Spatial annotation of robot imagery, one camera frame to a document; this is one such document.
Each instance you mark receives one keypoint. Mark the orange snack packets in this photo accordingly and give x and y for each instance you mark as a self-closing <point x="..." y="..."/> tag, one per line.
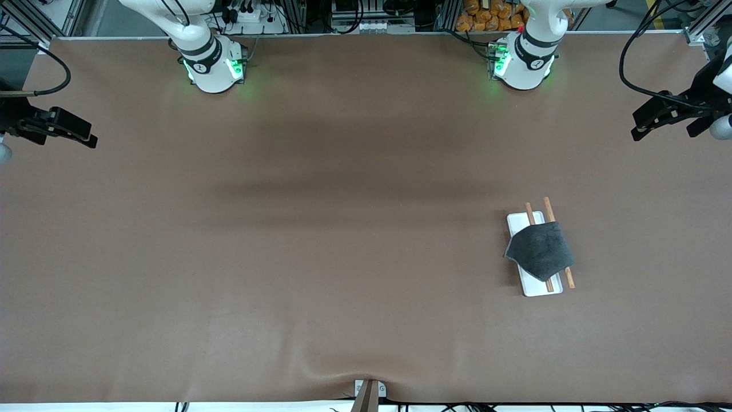
<point x="486" y="17"/>

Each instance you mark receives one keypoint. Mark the white connector block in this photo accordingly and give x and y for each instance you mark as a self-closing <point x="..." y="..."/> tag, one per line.
<point x="383" y="26"/>

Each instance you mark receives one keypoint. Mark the white rack with wooden rods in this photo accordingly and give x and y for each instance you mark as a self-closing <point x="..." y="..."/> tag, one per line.
<point x="537" y="289"/>

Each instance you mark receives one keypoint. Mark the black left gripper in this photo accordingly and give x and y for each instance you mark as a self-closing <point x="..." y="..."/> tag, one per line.
<point x="699" y="91"/>

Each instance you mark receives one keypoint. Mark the metal camera mount clamp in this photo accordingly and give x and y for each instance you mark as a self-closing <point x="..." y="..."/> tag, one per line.
<point x="369" y="395"/>

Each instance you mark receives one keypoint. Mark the brown table mat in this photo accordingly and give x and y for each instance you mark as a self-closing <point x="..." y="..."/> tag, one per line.
<point x="343" y="257"/>

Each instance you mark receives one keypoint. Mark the white power strip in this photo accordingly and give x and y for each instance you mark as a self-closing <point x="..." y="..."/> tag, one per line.
<point x="251" y="14"/>

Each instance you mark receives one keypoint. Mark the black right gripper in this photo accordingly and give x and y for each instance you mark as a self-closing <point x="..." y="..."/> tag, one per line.
<point x="8" y="116"/>

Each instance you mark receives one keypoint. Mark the grey purple towel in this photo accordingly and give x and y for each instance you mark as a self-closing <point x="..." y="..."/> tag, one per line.
<point x="540" y="252"/>

